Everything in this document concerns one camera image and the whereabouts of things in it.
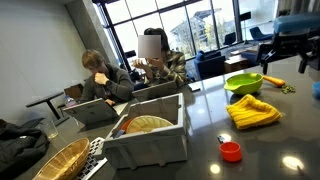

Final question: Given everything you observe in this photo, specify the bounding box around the grey laptop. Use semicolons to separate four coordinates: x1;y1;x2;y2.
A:
131;80;180;103
62;97;120;127

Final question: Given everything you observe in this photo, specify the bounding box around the orange plate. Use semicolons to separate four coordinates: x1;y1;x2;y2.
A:
119;117;137;133

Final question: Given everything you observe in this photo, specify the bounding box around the clear water bottle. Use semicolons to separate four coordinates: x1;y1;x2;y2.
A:
64;95;78;109

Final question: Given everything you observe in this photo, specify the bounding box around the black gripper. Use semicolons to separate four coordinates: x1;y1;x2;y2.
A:
256;28;320;75

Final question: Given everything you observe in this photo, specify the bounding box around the wicker basket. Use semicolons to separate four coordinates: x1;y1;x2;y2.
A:
32;137;91;180

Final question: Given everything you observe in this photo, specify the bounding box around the small red cup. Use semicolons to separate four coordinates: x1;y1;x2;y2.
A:
218;140;244;164

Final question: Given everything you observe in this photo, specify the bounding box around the black jacket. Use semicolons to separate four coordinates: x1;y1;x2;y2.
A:
0;118;51;180

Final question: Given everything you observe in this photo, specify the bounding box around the white computer keyboard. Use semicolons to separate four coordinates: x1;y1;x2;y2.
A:
73;136;109;180

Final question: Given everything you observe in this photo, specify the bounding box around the green plastic bowl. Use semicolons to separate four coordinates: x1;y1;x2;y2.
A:
223;72;265;96

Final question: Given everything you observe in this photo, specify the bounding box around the blue lounge chair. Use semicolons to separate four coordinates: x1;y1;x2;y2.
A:
222;31;238;47

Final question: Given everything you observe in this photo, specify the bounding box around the person in plaid shirt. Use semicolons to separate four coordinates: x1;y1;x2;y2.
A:
131;27;188;92

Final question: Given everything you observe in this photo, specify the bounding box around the orange toy carrot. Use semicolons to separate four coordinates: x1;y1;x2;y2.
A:
262;75;297;95

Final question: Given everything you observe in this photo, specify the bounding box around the cream ribbed plate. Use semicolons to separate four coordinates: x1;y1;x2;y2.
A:
125;115;175;135

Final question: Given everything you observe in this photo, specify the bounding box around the dark blue armchair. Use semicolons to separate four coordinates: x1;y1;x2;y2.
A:
193;50;227;81

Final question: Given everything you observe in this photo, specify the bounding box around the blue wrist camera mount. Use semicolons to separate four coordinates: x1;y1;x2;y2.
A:
272;12;320;35

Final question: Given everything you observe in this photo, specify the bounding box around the yellow knitted cloth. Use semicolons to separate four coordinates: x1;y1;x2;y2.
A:
225;93;283;131

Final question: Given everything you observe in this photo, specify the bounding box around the grey plastic crate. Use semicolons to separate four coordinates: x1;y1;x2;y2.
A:
102;92;190;171

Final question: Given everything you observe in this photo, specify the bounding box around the clear drinking glass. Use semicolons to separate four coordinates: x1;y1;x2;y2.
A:
41;119;60;141

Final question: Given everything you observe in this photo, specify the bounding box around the small black table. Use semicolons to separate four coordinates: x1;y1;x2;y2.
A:
25;91;65;122

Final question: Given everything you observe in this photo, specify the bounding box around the person in grey sweater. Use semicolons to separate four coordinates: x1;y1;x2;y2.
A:
79;49;135;106

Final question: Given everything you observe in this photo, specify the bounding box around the brown cardboard box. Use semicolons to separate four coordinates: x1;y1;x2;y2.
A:
63;83;85;101

